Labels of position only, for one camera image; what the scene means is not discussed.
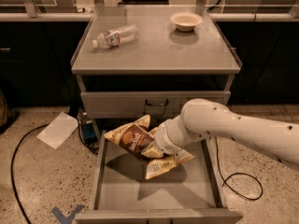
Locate black floor cable right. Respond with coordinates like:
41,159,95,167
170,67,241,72
214,137,264,202

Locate clear plastic water bottle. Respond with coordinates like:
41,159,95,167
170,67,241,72
92,23,138,49

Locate closed grey top drawer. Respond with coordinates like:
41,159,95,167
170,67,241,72
81,91,231,119

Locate beige paper bowl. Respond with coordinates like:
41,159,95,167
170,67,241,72
170,12,203,32

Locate blue power box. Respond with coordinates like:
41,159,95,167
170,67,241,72
80,123,97,144

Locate blue tape floor mark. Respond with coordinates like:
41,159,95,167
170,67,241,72
50,204,86,224

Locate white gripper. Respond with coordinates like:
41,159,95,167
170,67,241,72
141,116,200,158

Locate black floor cable left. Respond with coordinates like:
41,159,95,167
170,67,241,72
10,123,50,224

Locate brown chip bag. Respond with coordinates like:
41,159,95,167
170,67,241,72
104,115,194,179

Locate white paper sheet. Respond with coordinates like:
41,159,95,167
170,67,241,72
37,112,78,149

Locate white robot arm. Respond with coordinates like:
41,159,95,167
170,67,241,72
142,99,299,170

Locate black floor cable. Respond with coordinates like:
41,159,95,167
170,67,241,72
214,137,264,202
10,123,50,224

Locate grey drawer cabinet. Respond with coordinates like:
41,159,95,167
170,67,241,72
72,5,240,133

